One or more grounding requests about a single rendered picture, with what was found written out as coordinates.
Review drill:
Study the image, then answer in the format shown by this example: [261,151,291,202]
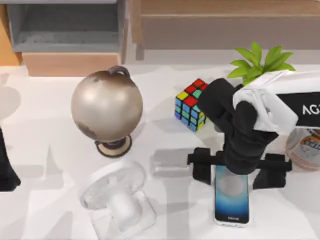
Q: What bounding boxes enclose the beige desk globe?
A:
[70,65,144,159]

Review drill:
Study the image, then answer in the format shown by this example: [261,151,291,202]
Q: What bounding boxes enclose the green potted plant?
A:
[226,41,297,87]

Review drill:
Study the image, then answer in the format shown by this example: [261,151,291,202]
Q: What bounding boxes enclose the smartphone with blue screen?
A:
[213,164,251,229]

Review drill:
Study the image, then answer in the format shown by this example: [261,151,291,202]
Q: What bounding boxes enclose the wooden cupboard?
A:
[0,4,24,67]

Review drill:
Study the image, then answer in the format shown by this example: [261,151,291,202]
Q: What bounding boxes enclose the white desk fan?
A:
[79,159,158,238]

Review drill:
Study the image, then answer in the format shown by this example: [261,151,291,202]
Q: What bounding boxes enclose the white jar with orange label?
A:
[284,127,320,173]

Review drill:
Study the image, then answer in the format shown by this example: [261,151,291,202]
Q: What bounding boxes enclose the multicoloured puzzle cube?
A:
[174,78,210,132]

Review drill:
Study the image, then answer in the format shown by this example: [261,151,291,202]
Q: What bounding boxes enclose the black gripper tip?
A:
[0,126,22,193]

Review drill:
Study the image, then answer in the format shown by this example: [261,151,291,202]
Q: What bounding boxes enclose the pale grey rounded box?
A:
[152,149,193,177]

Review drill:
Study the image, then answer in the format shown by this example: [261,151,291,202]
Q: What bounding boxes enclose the pale wooden drawer front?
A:
[21,51,123,77]

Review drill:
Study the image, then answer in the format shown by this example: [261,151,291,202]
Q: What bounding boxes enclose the wooden open shelf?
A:
[129,0,320,61]

